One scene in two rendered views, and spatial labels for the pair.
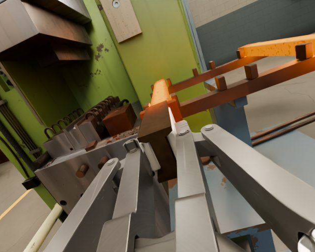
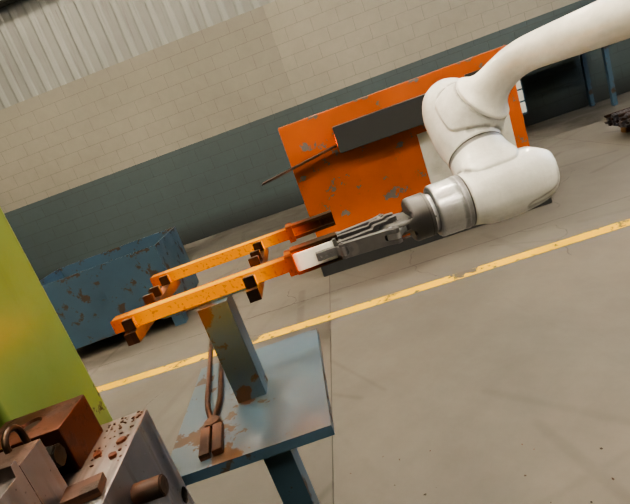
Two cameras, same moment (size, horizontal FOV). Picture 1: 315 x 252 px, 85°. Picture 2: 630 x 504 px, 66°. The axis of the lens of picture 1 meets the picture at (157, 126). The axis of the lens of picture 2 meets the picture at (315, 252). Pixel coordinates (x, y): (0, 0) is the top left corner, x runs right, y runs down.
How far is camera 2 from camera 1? 83 cm
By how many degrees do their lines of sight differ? 92
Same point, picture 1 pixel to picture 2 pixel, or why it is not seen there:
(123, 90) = not seen: outside the picture
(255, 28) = not seen: outside the picture
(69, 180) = not seen: outside the picture
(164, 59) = (23, 319)
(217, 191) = (275, 403)
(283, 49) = (232, 254)
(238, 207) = (302, 386)
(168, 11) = (4, 240)
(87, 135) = (42, 488)
